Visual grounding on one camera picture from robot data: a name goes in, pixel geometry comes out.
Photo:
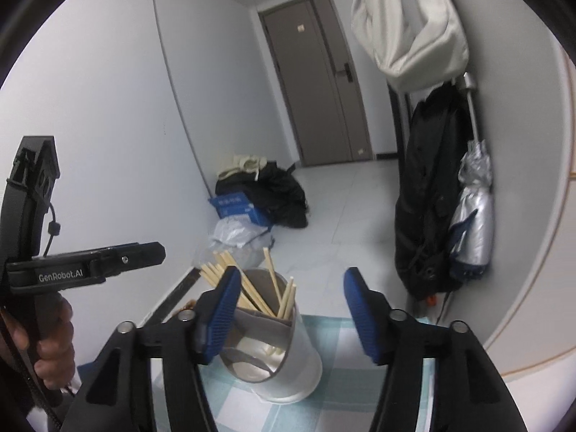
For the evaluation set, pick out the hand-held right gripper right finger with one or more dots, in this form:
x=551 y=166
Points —
x=362 y=319

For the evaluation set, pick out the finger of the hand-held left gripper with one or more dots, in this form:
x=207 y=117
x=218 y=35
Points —
x=135 y=256

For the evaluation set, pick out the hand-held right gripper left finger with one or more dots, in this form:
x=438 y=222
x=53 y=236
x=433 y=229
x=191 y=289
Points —
x=222 y=319

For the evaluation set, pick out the bundle of wooden chopsticks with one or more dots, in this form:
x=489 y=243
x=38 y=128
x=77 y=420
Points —
x=258 y=301

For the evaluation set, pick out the white utensil holder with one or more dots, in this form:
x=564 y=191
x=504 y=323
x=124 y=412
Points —
x=288 y=369

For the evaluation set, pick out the white shoulder bag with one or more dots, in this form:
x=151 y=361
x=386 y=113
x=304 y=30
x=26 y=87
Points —
x=414 y=31

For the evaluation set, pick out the person's left hand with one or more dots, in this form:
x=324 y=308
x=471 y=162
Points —
x=56 y=337

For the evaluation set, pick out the teal checked tablecloth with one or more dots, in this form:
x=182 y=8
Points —
x=337 y=396

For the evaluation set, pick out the blue cardboard box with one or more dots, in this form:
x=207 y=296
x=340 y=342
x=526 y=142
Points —
x=231 y=204

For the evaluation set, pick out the black bag pile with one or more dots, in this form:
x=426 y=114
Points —
x=279 y=198

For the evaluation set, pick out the beige cloth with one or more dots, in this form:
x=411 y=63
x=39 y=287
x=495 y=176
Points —
x=243 y=164

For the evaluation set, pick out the silver folded umbrella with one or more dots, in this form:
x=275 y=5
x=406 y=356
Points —
x=472 y=216

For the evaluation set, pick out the black jacket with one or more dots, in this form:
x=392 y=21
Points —
x=427 y=180

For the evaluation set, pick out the grey entrance door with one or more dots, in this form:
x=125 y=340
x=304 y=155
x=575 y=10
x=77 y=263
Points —
x=315 y=90

